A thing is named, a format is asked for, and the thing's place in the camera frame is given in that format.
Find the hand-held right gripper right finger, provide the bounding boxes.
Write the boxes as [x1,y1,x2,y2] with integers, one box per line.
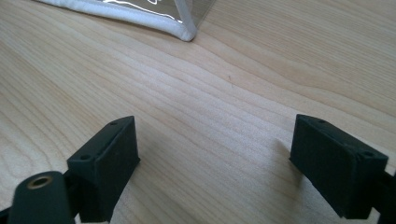
[289,113,389,220]

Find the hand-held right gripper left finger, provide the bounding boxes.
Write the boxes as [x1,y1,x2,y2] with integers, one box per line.
[66,115,141,224]

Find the transparent bag with white trim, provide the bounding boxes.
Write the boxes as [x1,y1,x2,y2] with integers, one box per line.
[34,0,218,43]

